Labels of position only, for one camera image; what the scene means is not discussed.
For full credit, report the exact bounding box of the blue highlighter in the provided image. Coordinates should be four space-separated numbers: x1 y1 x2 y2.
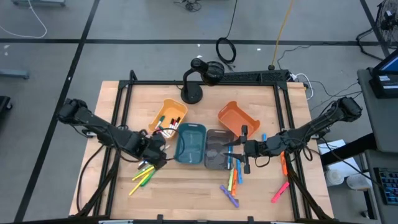
236 159 244 185

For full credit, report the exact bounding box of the black floor cable bundle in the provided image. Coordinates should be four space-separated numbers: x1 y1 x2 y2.
174 0 203 13

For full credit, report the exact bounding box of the yellow hanging cable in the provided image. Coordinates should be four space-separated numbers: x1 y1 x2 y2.
271 0 295 71

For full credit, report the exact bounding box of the pink highlighter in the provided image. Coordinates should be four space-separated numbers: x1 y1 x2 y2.
271 181 290 204

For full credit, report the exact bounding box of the black keyboard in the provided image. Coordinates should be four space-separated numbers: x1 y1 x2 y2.
373 167 398 206

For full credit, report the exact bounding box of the black aluminium table frame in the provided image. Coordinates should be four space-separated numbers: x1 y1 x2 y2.
68 70 336 222

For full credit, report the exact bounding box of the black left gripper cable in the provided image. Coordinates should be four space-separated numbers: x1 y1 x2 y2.
152 127 187 162

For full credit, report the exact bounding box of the orange plastic bin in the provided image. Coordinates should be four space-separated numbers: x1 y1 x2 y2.
217 100 261 141

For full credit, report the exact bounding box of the grey side desk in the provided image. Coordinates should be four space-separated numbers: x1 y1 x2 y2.
356 68 398 224

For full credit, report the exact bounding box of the black standing fan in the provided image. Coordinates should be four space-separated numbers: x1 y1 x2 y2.
356 0 398 62

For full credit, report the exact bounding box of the white round container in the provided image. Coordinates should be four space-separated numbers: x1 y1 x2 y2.
325 167 345 187
346 173 371 191

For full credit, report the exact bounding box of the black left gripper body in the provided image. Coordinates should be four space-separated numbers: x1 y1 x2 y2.
136 132 168 170

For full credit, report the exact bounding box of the black camera stand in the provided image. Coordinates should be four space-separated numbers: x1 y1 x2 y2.
180 57 226 105

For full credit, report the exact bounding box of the orange Sharpie highlighter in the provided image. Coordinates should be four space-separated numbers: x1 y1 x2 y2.
231 169 239 197

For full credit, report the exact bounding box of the green thin marker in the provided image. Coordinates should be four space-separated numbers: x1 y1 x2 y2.
140 169 157 187

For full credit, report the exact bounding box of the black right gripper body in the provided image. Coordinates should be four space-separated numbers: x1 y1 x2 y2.
241 125 271 175

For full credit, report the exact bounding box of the grey stand foot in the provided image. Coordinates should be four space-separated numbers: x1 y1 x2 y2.
11 0 67 7
0 68 30 80

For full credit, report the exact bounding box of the black laptop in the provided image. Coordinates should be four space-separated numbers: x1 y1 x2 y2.
369 49 398 100

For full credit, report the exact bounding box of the yellow thin marker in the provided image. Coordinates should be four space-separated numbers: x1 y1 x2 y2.
131 166 155 182
128 177 150 197

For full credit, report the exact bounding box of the grey translucent plastic bin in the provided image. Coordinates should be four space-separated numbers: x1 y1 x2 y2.
203 128 236 171

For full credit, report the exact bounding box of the black desk crossbar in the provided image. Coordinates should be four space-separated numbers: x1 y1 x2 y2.
320 133 377 167

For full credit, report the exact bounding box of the yellow plastic bin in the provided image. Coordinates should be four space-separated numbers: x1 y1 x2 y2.
148 98 189 141

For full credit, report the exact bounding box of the teal plastic bin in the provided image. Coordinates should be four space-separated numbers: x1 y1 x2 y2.
174 123 208 165

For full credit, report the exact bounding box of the black hanging cable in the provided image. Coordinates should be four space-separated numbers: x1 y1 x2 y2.
215 0 239 71

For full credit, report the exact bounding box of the purple highlighter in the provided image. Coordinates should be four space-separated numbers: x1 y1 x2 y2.
220 185 240 208

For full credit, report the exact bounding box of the black cart wheel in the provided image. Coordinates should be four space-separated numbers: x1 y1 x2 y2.
0 95 13 114

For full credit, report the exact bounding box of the white floor cable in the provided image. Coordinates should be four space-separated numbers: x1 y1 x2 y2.
0 0 48 39

